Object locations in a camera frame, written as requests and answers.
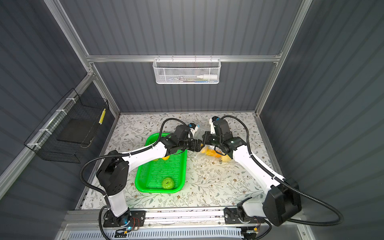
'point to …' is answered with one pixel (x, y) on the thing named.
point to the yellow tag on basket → (102, 116)
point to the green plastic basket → (149, 178)
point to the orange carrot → (212, 153)
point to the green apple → (168, 183)
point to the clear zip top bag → (224, 158)
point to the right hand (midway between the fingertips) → (204, 136)
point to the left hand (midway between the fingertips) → (201, 143)
